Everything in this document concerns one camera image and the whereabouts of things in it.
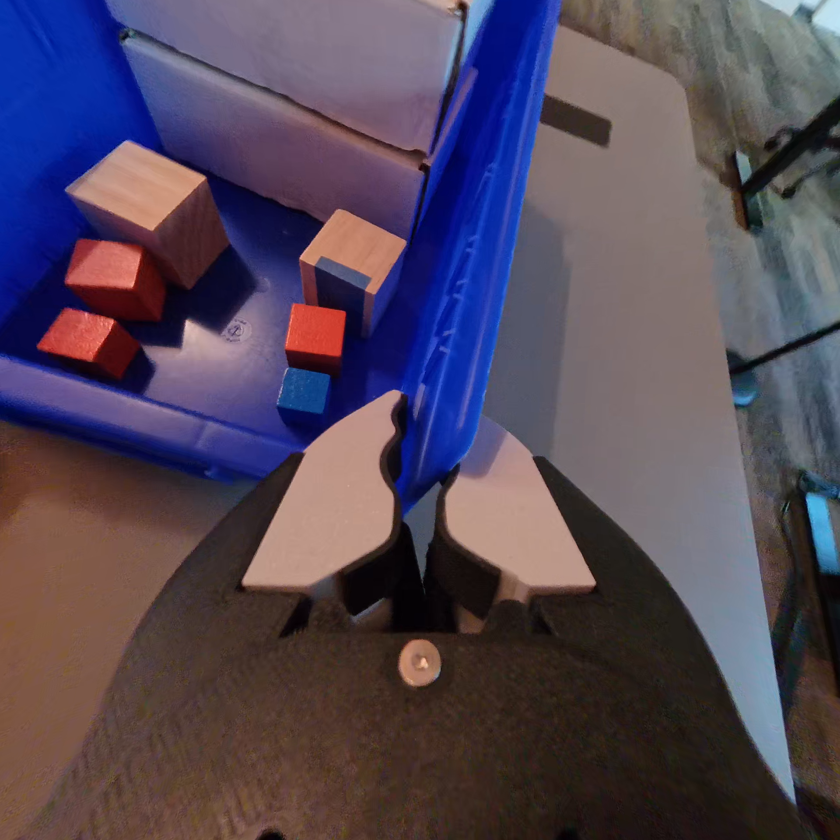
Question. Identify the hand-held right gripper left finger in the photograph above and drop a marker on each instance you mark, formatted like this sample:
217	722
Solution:
328	512

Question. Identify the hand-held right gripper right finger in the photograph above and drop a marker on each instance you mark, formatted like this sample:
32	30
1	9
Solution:
512	518

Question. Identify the red cube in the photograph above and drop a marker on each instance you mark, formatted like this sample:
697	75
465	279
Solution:
85	341
115	275
315	334

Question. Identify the blue plastic bin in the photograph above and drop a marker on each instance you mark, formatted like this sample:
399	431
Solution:
459	262

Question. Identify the white cardboard mailer box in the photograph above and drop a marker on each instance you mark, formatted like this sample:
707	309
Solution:
315	59
275	144

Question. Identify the grey desk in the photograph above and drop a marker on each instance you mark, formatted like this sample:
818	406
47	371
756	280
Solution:
623	328

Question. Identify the small blue cube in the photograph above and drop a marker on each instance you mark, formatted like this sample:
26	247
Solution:
303	394

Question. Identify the wooden cube with blue face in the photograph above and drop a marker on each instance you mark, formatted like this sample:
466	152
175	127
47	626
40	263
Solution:
354	262

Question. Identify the large plain wooden cube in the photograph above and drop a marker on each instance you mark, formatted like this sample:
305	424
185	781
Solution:
151	203

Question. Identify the black metal desk frame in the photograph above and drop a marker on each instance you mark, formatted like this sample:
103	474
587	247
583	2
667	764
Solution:
781	164

